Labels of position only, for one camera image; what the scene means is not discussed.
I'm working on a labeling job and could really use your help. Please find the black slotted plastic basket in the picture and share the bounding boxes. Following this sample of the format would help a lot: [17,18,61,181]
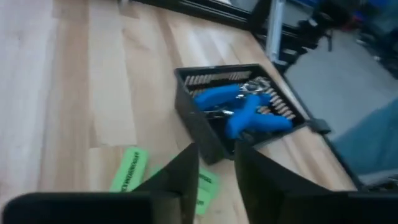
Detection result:
[173,63,307,166]

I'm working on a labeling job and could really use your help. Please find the black table-level camera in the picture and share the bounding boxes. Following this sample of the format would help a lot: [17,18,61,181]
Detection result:
[307,117,332,135]

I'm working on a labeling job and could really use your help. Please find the silver aluminium extrusion bar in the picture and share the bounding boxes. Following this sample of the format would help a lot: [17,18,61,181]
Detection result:
[266,0,287,65]

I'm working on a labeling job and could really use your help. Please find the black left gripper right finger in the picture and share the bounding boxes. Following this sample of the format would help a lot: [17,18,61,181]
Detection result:
[234,141,398,224]

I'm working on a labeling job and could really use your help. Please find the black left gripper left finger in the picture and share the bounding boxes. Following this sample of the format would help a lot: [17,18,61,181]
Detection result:
[1,142,199,224]

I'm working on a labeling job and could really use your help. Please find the blue-handled pliers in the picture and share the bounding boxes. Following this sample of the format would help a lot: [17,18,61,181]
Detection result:
[205,93,294,140]
[192,77,272,112]

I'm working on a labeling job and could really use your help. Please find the black table end rail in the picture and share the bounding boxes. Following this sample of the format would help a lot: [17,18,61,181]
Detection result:
[133,0,312,35]

